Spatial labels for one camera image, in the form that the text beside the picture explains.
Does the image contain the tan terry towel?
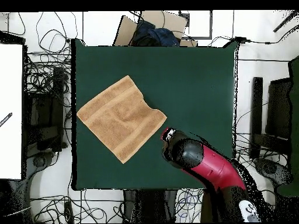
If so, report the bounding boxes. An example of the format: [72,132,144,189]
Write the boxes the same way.
[76,75,168,165]

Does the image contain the white flat panel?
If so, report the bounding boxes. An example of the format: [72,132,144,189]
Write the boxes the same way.
[0,43,24,180]

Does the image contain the dark green table cloth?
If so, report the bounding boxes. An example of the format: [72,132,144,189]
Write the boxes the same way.
[71,38,239,191]

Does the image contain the dark blue garment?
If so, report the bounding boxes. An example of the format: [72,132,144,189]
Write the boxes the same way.
[131,19,180,47]

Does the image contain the brown cardboard box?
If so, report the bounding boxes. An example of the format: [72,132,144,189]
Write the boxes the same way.
[113,10,198,47]

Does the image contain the black equipment stand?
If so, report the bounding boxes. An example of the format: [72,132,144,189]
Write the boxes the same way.
[23,66,68,152]

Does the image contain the grey wheeled base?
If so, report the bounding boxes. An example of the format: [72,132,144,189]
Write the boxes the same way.
[254,158,293,185]
[32,151,55,169]

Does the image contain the black power strip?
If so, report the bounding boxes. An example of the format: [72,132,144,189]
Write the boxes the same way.
[64,200,74,223]

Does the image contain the black corner clamp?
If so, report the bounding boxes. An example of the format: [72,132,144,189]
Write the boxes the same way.
[235,36,252,44]

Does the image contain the green cloth covered object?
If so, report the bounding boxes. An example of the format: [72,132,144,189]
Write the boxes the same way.
[276,55,299,198]

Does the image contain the black rod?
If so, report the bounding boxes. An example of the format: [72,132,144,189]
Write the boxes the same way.
[273,10,299,33]

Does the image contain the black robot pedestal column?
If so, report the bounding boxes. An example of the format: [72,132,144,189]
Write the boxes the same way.
[122,189,178,223]

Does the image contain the black tangled cables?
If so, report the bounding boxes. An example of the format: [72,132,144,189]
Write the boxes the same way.
[233,132,289,164]
[30,188,124,223]
[25,11,73,94]

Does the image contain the black chair frame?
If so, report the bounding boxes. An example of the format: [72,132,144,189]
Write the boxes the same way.
[249,76,293,159]

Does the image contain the black square floor frame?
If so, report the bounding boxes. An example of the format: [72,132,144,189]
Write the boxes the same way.
[179,10,213,40]

